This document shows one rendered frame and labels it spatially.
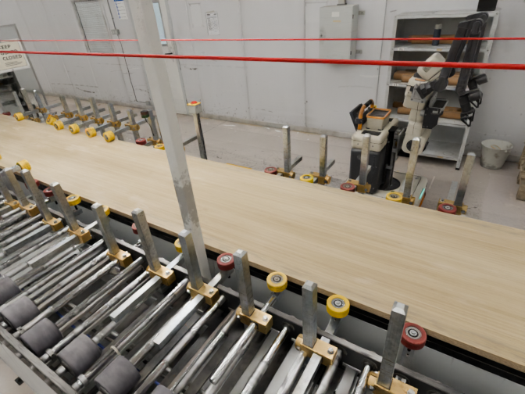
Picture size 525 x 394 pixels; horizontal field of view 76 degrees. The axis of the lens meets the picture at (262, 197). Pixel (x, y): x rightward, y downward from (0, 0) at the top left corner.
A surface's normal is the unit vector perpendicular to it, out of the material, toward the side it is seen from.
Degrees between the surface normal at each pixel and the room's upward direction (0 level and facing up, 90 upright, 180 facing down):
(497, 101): 90
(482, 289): 0
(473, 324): 0
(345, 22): 90
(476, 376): 90
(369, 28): 90
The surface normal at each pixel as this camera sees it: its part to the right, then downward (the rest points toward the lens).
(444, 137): -0.53, 0.48
